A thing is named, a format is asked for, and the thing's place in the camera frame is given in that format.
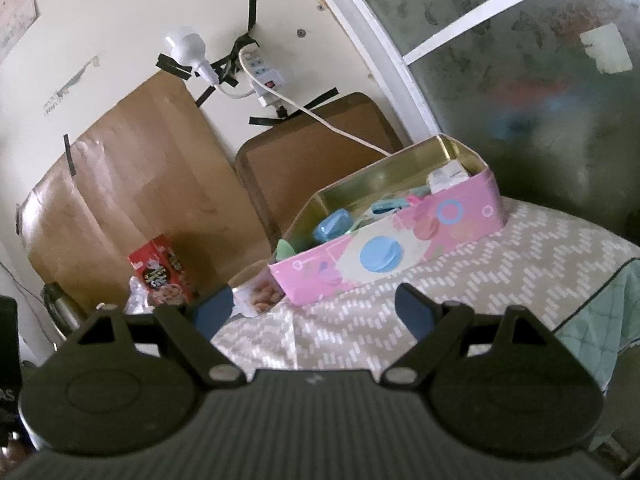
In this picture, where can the pink macaron tin box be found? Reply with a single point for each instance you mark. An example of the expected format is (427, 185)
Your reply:
(438, 225)

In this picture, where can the white power strip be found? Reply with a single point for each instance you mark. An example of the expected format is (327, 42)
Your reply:
(263, 77)

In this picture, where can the red cereal box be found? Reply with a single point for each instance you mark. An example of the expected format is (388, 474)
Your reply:
(162, 274)

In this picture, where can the green cloth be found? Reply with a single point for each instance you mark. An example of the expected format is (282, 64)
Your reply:
(284, 250)

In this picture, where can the brown cardboard sheet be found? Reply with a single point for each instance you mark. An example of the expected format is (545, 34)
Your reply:
(150, 166)

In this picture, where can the blue plastic case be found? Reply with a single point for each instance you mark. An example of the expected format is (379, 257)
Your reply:
(334, 225)

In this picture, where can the brown seat cushion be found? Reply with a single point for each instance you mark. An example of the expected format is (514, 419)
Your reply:
(296, 156)

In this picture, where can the frosted floral glass door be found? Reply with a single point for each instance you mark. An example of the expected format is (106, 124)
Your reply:
(547, 91)

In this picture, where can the white tissue packet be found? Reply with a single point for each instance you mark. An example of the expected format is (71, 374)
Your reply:
(447, 176)

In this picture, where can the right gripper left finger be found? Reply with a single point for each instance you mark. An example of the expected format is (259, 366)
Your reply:
(190, 329)

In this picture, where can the white light bulb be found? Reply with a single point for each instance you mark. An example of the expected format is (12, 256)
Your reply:
(188, 48)

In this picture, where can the teal quilted cloth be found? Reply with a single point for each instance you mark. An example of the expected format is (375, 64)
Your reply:
(606, 325)

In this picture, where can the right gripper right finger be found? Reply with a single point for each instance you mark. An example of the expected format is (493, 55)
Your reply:
(437, 329)

